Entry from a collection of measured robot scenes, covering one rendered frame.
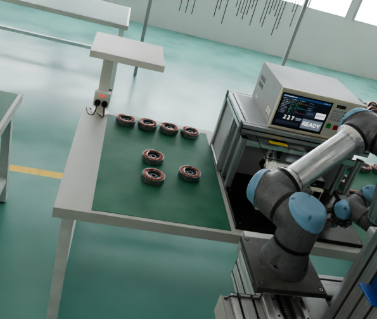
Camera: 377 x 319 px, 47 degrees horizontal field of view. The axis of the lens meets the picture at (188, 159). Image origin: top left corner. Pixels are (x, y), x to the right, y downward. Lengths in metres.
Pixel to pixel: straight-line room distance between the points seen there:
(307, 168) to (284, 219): 0.21
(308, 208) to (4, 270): 1.81
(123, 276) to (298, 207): 1.59
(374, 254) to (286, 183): 0.32
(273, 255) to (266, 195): 0.18
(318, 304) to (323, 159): 0.46
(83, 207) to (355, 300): 1.09
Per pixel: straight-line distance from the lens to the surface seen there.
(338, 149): 1.48
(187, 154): 2.43
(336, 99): 2.19
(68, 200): 1.89
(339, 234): 2.24
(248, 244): 1.43
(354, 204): 1.83
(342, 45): 9.22
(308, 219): 1.26
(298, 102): 2.12
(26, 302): 2.48
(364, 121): 1.55
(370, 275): 1.27
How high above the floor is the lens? 1.87
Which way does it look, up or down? 28 degrees down
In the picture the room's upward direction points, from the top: 17 degrees clockwise
